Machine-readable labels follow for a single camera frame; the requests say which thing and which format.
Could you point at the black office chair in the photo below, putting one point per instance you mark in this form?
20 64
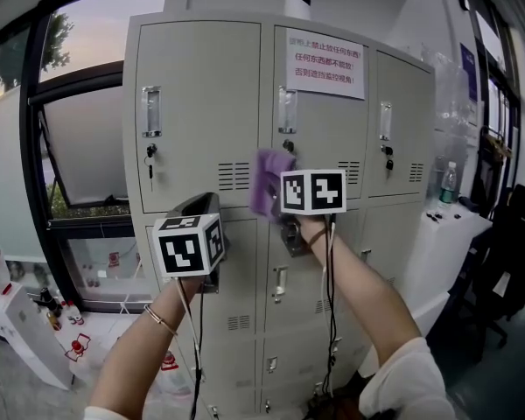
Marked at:
516 243

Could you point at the person's left forearm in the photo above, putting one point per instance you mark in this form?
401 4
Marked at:
127 357

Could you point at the white paper notice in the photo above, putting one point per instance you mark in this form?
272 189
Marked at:
324 90

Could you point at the person's right hand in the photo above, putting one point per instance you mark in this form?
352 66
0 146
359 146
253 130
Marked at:
312 226

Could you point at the purple cloth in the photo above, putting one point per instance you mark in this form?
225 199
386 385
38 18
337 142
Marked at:
267 177

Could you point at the person's white right sleeve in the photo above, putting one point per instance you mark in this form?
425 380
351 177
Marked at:
407 387

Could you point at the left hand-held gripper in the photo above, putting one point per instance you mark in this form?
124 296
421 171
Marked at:
179 252

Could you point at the person's white left sleeve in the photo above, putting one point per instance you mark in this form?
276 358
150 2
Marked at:
100 414

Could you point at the black bottle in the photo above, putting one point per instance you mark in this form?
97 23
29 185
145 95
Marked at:
48 300

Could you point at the white water dispenser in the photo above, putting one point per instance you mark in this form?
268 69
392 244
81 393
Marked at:
26 335

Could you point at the white security camera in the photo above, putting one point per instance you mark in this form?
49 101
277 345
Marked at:
297 9

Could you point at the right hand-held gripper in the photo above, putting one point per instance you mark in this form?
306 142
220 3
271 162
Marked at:
315 193

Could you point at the black key in lock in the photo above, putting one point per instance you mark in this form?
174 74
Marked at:
151 149
289 144
388 150

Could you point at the grey metal locker cabinet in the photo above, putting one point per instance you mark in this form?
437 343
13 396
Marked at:
192 81

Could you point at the person's white sleeve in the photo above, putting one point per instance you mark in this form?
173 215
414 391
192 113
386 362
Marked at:
100 414
407 387

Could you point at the black window frame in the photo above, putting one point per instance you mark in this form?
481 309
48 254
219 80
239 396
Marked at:
32 147

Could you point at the green tree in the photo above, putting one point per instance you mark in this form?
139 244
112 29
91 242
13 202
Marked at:
59 37

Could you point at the white side counter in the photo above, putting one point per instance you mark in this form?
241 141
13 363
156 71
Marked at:
446 256

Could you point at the dark folded cloth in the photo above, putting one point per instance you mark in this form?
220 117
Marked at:
468 204

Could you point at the brown wrist band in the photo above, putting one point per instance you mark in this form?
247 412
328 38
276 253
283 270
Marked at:
317 236

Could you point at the small black clips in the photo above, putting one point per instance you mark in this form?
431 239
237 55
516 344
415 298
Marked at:
433 216

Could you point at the grey metal locker door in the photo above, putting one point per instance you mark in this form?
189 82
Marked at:
324 125

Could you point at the green label water bottle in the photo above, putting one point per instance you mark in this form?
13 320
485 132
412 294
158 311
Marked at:
448 186

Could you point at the small red cap bottles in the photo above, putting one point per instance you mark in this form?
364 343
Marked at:
75 317

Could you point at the person's right forearm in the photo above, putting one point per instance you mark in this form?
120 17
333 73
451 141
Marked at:
363 296

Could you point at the black wall sensor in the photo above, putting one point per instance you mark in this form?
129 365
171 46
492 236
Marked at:
463 2

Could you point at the blue wall poster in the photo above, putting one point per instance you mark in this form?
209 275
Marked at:
469 72

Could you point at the clear plastic sheet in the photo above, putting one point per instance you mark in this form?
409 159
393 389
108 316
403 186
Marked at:
450 103

